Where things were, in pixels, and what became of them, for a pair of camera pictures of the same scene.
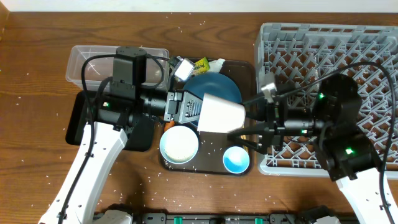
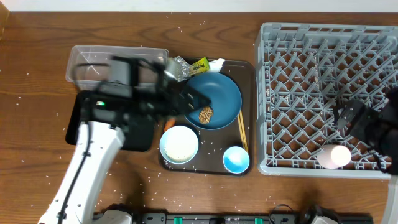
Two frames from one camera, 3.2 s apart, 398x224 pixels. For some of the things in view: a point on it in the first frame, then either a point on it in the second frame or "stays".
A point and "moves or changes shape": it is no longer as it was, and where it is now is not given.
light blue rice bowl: x=179 y=144 stays
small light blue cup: x=236 y=159 stays
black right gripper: x=273 y=125 → x=347 y=116
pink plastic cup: x=220 y=115 moves or changes shape
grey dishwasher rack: x=301 y=55 stays
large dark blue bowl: x=214 y=84 stays
